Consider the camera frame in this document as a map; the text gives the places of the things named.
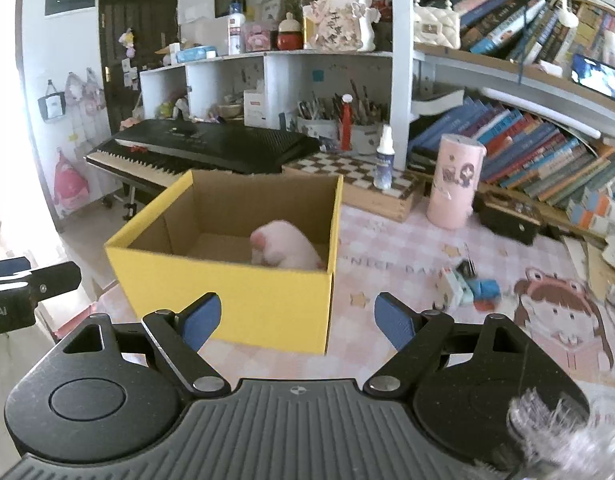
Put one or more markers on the pile of papers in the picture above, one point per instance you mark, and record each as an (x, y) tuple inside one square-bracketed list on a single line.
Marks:
[(602, 265)]

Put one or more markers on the black and white tote bag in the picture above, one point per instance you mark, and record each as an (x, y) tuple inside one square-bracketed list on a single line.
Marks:
[(52, 105)]

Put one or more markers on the yellow cardboard box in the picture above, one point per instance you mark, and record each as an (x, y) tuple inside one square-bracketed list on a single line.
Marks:
[(237, 300)]

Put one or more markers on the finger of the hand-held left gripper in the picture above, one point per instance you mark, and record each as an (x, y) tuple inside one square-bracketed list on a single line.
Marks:
[(57, 280)]

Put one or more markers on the pink hanging bags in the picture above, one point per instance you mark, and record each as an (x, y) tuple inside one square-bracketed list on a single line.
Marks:
[(87, 90)]

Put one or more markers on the small black case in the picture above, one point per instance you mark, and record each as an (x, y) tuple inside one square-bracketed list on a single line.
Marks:
[(507, 217)]

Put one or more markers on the white cubby shelf unit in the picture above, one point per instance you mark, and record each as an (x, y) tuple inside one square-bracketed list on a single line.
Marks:
[(272, 67)]

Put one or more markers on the black picture frame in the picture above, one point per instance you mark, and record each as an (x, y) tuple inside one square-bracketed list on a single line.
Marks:
[(222, 2)]

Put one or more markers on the white bookshelf frame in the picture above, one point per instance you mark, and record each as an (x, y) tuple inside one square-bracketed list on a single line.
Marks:
[(401, 35)]

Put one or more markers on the dark wooden door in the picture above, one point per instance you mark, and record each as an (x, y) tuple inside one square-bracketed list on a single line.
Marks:
[(137, 25)]

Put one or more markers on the blue plastic wrapper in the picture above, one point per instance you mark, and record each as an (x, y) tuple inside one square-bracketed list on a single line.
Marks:
[(487, 294)]

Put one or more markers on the pink printed desk mat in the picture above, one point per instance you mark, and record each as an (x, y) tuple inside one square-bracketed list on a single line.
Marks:
[(387, 260)]

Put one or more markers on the white lotion bottle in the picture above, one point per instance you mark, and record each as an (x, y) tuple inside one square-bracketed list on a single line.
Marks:
[(236, 32)]

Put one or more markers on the pink square box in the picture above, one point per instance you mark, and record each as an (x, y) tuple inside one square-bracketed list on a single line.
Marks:
[(260, 39)]

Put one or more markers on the black electronic keyboard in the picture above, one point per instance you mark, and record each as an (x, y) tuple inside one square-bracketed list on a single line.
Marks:
[(212, 145)]

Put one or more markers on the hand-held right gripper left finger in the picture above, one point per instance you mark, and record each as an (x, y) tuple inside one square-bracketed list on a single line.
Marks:
[(205, 321)]

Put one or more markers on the white spray bottle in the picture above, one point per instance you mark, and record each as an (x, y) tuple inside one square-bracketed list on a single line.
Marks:
[(384, 165)]

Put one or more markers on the pink plush toy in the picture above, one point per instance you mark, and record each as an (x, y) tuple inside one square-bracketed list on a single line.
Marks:
[(292, 245)]

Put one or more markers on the black binder clip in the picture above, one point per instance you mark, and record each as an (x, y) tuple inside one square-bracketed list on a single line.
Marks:
[(470, 262)]

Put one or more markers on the white pen holder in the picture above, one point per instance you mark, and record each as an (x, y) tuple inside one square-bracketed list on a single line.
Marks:
[(317, 127), (367, 139)]

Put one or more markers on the lit phone on shelf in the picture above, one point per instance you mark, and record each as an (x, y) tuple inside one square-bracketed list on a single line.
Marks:
[(600, 76)]

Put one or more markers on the checkered wooden box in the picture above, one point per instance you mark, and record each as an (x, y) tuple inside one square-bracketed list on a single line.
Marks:
[(337, 180)]

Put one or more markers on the row of shelved books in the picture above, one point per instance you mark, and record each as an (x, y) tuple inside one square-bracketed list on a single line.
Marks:
[(507, 20)]

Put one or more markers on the grey fuzzy cloth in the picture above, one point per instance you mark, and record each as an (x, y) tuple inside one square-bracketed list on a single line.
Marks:
[(557, 435)]

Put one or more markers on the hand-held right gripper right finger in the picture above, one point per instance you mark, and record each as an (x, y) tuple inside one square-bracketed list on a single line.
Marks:
[(395, 321)]

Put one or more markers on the blue tissue pack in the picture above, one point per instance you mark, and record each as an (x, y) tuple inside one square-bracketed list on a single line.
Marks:
[(197, 54)]

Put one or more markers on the white box with red label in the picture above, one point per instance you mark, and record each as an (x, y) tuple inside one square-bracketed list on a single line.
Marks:
[(255, 110)]

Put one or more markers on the pink backpack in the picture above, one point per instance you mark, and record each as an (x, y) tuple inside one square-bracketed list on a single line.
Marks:
[(69, 185)]

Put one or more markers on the mint green stapler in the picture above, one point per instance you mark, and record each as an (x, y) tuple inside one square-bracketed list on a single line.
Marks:
[(450, 287)]

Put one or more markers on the pink cylindrical container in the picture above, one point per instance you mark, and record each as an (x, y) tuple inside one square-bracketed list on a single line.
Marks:
[(452, 185)]

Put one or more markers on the white ceramic figurine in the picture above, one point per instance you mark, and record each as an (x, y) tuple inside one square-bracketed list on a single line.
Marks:
[(337, 20)]

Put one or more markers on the row of leaning books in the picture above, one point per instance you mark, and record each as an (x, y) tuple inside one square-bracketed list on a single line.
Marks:
[(537, 150)]

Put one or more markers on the white quilted handbag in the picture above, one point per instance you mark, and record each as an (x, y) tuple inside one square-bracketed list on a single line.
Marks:
[(435, 25)]

